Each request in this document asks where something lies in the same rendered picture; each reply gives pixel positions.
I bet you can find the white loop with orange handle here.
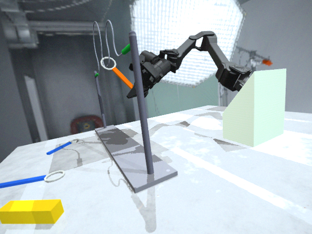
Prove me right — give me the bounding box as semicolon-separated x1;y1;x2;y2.
100;57;133;89

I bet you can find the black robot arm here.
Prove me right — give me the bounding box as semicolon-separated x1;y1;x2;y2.
139;31;252;92

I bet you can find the yellow rectangular block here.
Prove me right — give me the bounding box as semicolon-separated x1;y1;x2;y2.
0;199;64;224

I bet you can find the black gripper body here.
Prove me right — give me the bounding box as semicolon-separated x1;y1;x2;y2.
141;62;164;89

